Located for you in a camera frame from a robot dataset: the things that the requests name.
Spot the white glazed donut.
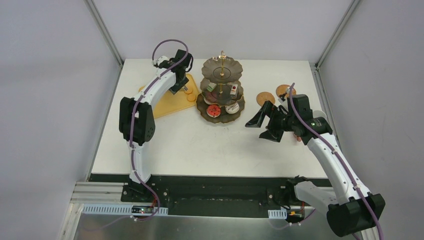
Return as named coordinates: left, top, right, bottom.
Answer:
left=225, top=102, right=240, bottom=115

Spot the yellow serving tray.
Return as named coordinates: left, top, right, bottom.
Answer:
left=152, top=73, right=200, bottom=119

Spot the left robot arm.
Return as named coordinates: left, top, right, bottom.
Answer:
left=118, top=49, right=193, bottom=203

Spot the green layered cake piece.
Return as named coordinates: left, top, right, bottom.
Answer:
left=205, top=82, right=218, bottom=93

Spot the woven round coaster right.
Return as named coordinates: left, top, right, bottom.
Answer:
left=275, top=84, right=291, bottom=100

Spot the woven round coaster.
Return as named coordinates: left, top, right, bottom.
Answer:
left=275, top=84, right=291, bottom=100
left=256, top=91, right=276, bottom=107

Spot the left aluminium frame post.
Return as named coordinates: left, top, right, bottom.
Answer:
left=83, top=0, right=124, bottom=69

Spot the orange macaron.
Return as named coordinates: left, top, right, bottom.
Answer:
left=186, top=93, right=197, bottom=103
left=185, top=88, right=193, bottom=95

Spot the red strawberry tart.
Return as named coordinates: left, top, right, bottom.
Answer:
left=206, top=104, right=222, bottom=118

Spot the right aluminium frame post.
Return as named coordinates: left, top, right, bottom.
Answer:
left=314, top=0, right=362, bottom=71

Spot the black mounting base plate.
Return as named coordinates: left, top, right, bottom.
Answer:
left=120, top=174, right=339, bottom=220

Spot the woven round coaster left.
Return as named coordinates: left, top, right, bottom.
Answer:
left=256, top=91, right=276, bottom=107

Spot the blue ceramic cup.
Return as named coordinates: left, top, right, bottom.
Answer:
left=312, top=110, right=327, bottom=119

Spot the pink frosted donut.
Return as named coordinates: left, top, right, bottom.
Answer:
left=204, top=95, right=220, bottom=105

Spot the aluminium frame post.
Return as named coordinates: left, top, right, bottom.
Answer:
left=314, top=0, right=362, bottom=71
left=83, top=0, right=124, bottom=69

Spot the three tier dark cake stand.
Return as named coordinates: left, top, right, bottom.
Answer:
left=195, top=50, right=245, bottom=124

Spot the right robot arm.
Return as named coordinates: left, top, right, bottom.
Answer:
left=245, top=94, right=386, bottom=240

